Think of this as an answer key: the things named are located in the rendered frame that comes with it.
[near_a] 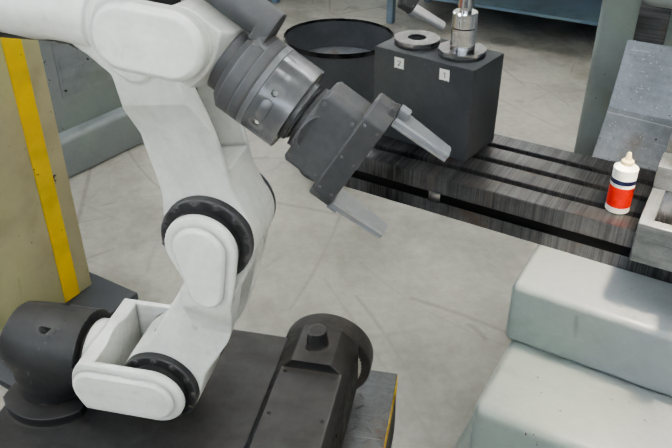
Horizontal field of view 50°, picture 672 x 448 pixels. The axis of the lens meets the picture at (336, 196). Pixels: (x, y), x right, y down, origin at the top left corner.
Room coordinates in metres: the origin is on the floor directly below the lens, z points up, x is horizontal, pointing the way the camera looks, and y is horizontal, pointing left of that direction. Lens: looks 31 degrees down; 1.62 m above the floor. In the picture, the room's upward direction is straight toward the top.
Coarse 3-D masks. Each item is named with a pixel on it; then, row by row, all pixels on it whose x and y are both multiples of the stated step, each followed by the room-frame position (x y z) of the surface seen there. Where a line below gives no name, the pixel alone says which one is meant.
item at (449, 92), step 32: (416, 32) 1.39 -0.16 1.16; (384, 64) 1.34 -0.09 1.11; (416, 64) 1.29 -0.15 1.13; (448, 64) 1.25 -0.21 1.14; (480, 64) 1.25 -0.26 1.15; (416, 96) 1.29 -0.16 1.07; (448, 96) 1.25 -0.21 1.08; (480, 96) 1.25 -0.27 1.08; (448, 128) 1.25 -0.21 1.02; (480, 128) 1.26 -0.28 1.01
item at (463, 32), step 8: (456, 24) 1.29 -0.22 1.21; (464, 24) 1.28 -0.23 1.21; (472, 24) 1.28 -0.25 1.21; (456, 32) 1.29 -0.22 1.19; (464, 32) 1.28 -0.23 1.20; (472, 32) 1.28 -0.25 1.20; (456, 40) 1.29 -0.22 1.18; (464, 40) 1.28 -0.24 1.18; (472, 40) 1.29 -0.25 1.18; (456, 48) 1.29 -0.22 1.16; (464, 48) 1.28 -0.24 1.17; (472, 48) 1.29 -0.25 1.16
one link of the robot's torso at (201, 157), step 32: (128, 96) 0.89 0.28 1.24; (160, 96) 0.88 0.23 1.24; (192, 96) 0.89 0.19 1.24; (160, 128) 0.90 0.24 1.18; (192, 128) 0.89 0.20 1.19; (224, 128) 0.99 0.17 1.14; (160, 160) 0.91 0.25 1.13; (192, 160) 0.90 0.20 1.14; (224, 160) 0.89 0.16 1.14; (192, 192) 0.90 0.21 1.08; (224, 192) 0.89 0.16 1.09; (256, 192) 0.94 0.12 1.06; (224, 224) 0.86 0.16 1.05; (256, 224) 0.90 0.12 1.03
